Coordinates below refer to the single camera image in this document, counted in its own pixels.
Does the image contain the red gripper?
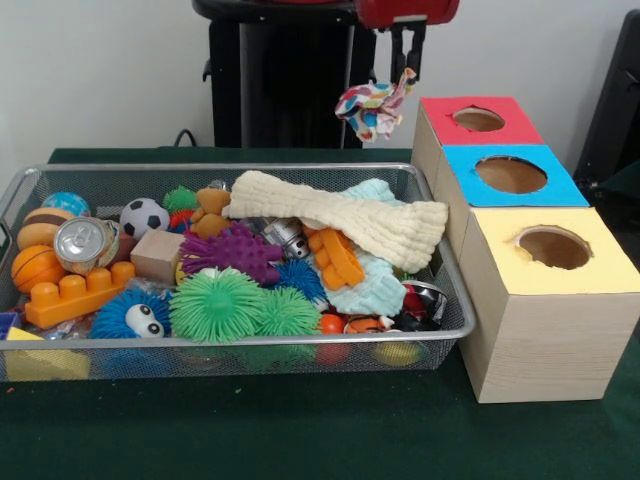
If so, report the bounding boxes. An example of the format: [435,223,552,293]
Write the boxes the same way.
[355,0,460,84]

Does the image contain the white cloth with coloured dots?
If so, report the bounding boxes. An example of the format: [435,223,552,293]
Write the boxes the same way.
[334,67,418,143]

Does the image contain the cream knitted cloth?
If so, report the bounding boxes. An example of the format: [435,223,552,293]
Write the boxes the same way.
[221,170,450,275]

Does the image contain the wooden box with three holes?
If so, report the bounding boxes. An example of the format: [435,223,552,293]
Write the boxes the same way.
[410,95,640,404]

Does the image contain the silver mesh bin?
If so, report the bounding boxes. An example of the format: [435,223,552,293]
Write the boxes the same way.
[0,162,477,384]

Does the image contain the black stand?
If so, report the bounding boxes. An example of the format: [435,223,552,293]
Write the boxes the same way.
[573,9,640,189]

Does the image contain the orange plastic building block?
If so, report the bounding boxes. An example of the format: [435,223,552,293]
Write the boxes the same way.
[302,225,366,290]

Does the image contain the light blue knitted cloth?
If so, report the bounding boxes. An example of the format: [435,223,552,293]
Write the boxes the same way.
[327,179,409,316]

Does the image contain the dark green table cloth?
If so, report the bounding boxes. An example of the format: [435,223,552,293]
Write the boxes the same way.
[0,147,640,480]
[599,164,640,201]

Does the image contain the purple spiky toy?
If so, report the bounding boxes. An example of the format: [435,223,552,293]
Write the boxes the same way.
[178,222,284,286]

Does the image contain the small soccer ball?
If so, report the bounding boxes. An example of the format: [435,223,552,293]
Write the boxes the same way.
[119,198,171,240]

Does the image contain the large green spiky ball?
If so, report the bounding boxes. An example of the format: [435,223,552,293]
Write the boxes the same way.
[168,267,266,345]

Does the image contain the silver drink can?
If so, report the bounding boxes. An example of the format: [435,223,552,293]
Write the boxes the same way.
[53,217,121,276]

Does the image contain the blue spiky ball with eyes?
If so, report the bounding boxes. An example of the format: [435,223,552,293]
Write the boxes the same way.
[88,288,174,340]

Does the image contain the long orange building block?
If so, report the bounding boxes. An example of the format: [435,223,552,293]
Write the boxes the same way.
[24,261,137,330]

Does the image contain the orange toy basketball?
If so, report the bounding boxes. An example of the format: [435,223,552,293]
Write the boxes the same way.
[11,244,69,295]

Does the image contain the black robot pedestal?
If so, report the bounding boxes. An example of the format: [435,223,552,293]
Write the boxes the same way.
[192,0,404,149]

